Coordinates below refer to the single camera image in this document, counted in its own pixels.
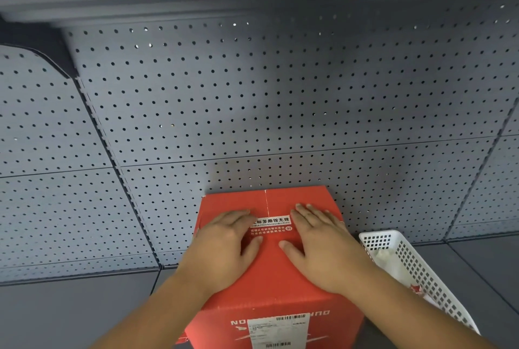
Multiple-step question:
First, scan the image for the red cardboard box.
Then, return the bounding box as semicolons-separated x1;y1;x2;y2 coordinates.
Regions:
174;185;366;349

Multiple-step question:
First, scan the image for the white shipping label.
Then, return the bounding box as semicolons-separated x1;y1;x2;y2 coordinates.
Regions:
247;313;311;349

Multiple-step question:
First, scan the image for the grey lower shelf board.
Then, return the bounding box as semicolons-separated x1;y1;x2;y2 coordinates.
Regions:
0;234;519;349

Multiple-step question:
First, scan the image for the person's left forearm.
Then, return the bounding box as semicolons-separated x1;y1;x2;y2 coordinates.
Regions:
89;267;229;349

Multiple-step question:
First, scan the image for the white plastic mesh basket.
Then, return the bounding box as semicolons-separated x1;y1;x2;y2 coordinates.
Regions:
358;230;482;335

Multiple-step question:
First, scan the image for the red white seal sticker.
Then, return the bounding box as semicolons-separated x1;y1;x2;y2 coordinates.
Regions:
249;214;296;237

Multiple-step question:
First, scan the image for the dark shelf bracket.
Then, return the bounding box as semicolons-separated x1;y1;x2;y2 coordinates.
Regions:
0;16;80;80

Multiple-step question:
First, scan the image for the person's left hand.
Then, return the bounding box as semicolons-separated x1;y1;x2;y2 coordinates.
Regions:
176;209;265;298

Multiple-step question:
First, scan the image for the person's right hand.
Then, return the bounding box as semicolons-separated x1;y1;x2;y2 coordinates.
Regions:
278;203;380;295

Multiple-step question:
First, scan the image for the grey pegboard back panel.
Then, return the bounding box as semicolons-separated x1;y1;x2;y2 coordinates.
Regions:
0;44;162;285
62;0;519;267
443;104;519;241

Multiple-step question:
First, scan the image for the person's right forearm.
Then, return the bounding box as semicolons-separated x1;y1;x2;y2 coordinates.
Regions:
340;267;487;349

